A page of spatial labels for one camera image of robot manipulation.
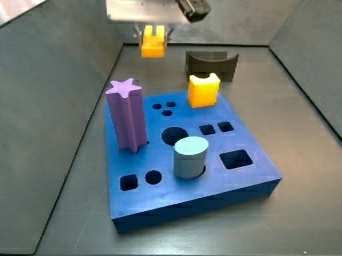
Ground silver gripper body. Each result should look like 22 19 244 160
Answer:
105 0 211 24

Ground yellow double-square fork block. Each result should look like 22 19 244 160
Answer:
140 25 166 58

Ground blue foam peg board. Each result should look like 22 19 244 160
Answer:
105 92 281 233

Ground black curved holder stand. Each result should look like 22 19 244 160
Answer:
185 51 239 82

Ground purple star prism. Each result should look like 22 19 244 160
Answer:
105 78 146 153

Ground yellow arch-notch block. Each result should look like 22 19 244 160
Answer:
188 73 220 108

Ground light blue cylinder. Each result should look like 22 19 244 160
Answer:
173 136 208 179

